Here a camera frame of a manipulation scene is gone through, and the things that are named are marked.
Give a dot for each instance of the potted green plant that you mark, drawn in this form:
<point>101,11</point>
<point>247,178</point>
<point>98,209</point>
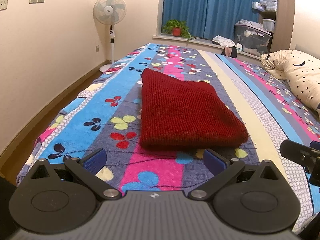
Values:
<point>176,28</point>

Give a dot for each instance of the pile of white clothes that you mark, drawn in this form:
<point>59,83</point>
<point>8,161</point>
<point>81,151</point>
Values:
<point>222,41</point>

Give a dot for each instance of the white standing fan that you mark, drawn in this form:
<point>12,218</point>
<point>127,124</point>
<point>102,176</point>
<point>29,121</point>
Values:
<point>109,13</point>

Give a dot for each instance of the clear plastic storage box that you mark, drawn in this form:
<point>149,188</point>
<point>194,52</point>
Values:
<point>253,38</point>

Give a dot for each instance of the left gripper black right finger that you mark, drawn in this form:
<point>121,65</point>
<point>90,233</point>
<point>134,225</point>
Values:
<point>254,199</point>

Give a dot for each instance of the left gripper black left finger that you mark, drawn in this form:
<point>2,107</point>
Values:
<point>57,198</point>

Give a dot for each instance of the blue window curtain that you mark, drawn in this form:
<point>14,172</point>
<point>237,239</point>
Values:
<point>209,18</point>

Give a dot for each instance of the red knitted sweater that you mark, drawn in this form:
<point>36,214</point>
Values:
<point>183,115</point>

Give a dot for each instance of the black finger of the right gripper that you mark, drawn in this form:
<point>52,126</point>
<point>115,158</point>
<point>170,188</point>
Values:
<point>307,157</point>

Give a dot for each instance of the cream star pattern pillow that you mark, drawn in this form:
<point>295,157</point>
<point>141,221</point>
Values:
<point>300,70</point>

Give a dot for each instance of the colourful floral bed blanket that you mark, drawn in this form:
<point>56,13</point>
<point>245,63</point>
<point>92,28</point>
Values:
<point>107,114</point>

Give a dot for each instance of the wooden bookshelf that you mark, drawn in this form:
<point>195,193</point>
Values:
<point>284,18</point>

